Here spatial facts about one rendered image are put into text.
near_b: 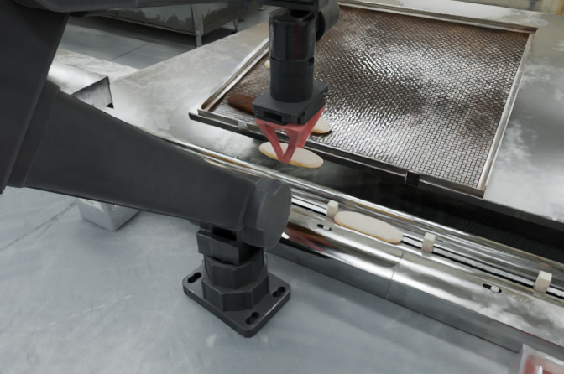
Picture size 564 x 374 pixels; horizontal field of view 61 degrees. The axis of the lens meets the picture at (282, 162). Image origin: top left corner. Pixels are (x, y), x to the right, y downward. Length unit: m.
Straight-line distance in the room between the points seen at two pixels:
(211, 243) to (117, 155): 0.26
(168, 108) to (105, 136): 0.77
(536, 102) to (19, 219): 0.87
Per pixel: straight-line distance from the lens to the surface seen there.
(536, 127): 0.87
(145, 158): 0.34
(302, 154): 0.67
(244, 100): 0.88
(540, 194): 0.76
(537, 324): 0.62
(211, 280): 0.59
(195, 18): 3.45
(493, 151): 0.80
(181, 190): 0.39
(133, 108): 1.08
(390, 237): 0.67
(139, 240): 0.73
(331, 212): 0.69
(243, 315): 0.60
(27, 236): 0.80
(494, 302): 0.62
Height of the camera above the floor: 1.31
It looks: 35 degrees down
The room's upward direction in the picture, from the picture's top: straight up
